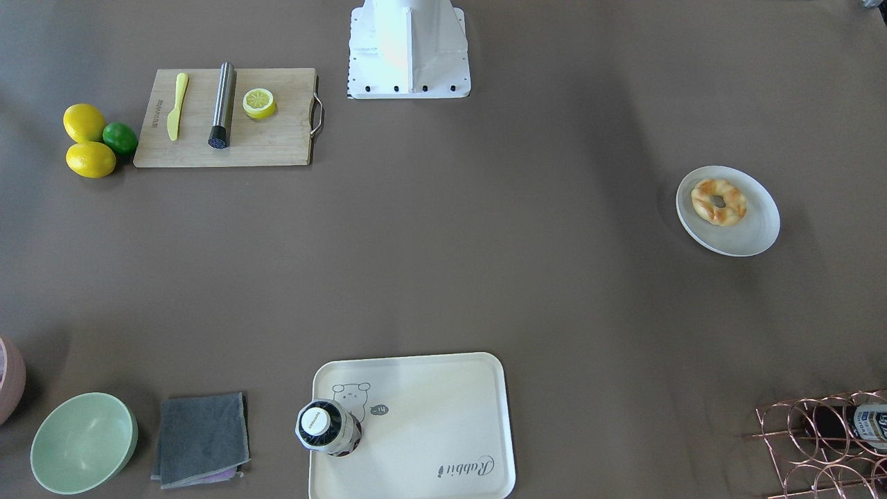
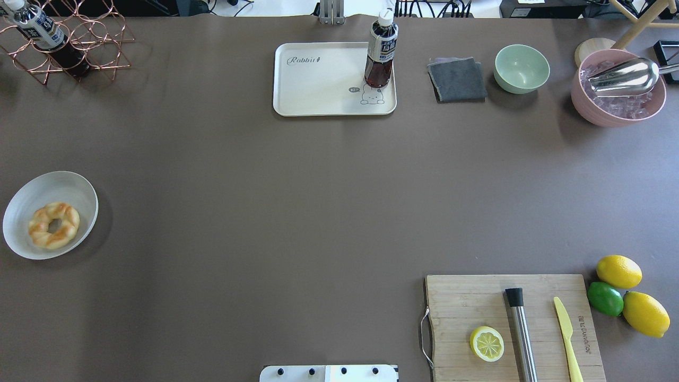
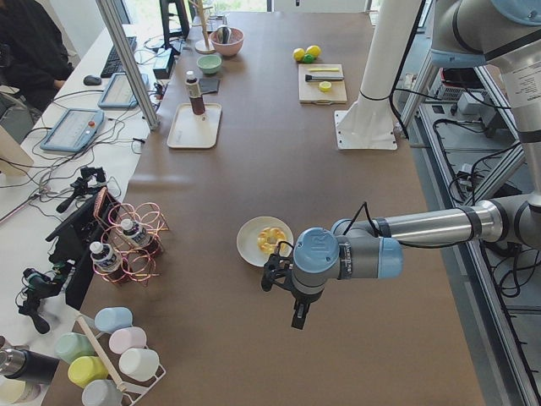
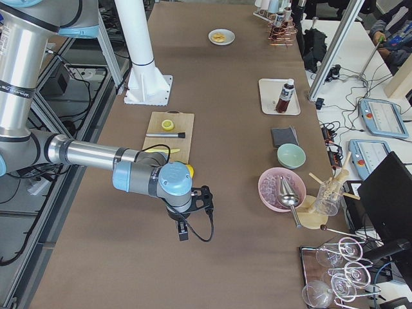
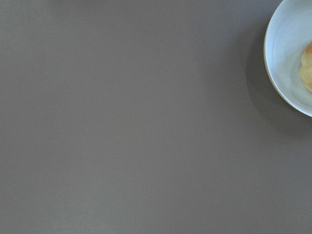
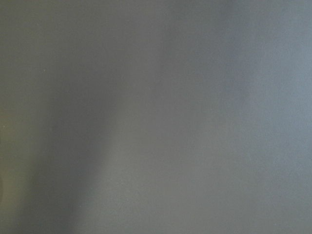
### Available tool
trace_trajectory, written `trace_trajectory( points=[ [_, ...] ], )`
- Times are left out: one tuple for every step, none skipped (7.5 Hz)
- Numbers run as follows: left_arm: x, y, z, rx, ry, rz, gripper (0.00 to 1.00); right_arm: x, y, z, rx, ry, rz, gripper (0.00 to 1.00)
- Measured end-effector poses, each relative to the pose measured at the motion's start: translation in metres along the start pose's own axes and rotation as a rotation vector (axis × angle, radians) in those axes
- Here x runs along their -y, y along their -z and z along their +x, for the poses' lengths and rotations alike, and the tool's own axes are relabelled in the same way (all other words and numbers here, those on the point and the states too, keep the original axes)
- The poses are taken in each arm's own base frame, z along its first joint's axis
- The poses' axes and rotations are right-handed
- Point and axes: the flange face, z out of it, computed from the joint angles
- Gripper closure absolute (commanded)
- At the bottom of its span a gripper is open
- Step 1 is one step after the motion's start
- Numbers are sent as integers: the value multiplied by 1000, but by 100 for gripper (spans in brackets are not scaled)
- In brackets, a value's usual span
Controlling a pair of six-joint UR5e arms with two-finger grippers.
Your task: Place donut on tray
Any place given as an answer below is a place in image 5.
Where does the white round plate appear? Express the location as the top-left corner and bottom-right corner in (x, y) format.
(263, 0), (312, 117)

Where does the braided ring donut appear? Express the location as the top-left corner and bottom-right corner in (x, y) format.
(299, 42), (312, 92)

